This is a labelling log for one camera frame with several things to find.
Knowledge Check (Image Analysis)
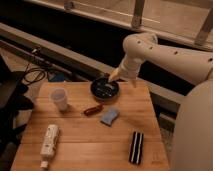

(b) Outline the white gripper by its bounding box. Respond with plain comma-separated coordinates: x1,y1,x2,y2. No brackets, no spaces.
108,57,139,88

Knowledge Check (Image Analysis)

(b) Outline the dark ceramic bowl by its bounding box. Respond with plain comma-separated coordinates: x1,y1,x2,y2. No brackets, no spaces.
90,77,119,101

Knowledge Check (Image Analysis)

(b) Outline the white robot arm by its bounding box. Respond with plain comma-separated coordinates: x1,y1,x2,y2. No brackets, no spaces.
109,33,213,171

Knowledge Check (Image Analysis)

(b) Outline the blue sponge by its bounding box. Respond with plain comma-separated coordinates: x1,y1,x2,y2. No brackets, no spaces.
101,107,119,126

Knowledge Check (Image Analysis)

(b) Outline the translucent plastic cup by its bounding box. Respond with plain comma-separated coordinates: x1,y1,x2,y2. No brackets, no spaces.
50,88,68,111

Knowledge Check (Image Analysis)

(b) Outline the blue box on floor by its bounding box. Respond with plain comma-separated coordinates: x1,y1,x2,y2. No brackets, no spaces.
49,73,65,82

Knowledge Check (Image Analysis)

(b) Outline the black white striped eraser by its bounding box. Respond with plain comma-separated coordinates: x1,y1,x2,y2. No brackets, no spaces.
129,132,144,165

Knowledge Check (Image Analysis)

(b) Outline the white plastic bottle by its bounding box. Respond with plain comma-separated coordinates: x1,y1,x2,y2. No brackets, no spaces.
40,124,60,168

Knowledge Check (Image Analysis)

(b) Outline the black chair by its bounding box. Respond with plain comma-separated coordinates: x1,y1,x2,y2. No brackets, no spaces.
0,54,34,156

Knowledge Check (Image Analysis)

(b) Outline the metal window frame rail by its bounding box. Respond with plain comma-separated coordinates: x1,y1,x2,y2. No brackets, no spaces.
26,0,213,51

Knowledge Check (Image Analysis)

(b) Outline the black cable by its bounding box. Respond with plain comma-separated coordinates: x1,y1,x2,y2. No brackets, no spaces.
21,63,51,86

